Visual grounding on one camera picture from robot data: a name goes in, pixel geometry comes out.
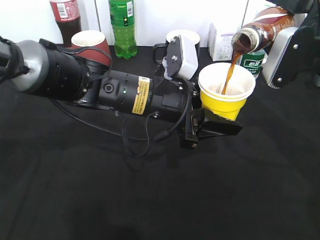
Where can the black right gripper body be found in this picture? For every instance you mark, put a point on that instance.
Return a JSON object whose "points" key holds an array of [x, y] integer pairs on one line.
{"points": [[303, 51]]}

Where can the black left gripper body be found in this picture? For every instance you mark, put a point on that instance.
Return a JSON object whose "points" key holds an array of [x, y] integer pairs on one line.
{"points": [[172, 102]]}

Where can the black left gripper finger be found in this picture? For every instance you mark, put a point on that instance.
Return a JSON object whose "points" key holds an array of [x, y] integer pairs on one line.
{"points": [[217, 126]]}

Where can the yellow paper cup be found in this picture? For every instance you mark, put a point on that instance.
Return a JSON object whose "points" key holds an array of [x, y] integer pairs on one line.
{"points": [[211, 81]]}

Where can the orange coffee drink bottle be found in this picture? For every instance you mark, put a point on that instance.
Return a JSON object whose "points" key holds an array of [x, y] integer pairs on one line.
{"points": [[262, 30]]}

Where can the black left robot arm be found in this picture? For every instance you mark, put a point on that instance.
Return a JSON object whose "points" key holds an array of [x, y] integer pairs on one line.
{"points": [[47, 70]]}

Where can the green sprite bottle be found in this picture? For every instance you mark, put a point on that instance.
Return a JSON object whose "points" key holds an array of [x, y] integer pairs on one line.
{"points": [[122, 18]]}

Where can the grey object at right edge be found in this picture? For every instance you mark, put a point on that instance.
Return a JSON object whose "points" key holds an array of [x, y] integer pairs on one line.
{"points": [[317, 80]]}

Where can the clear water bottle green label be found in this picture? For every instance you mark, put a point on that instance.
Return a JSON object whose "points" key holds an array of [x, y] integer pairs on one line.
{"points": [[252, 61]]}

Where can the black ceramic mug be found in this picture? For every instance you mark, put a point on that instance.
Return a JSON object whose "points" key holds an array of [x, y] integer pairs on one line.
{"points": [[159, 50]]}

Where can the small white carton box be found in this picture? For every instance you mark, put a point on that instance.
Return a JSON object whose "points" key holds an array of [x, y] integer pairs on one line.
{"points": [[219, 41]]}

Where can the dark red ceramic mug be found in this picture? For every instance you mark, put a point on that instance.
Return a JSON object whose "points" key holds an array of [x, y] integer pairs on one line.
{"points": [[92, 38]]}

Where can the cola bottle red label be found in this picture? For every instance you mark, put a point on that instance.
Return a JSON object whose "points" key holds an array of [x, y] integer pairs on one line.
{"points": [[68, 19]]}

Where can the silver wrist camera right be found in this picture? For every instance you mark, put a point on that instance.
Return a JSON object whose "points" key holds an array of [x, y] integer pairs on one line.
{"points": [[276, 53]]}

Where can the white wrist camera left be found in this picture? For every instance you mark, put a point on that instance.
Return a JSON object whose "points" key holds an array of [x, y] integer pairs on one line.
{"points": [[181, 60]]}

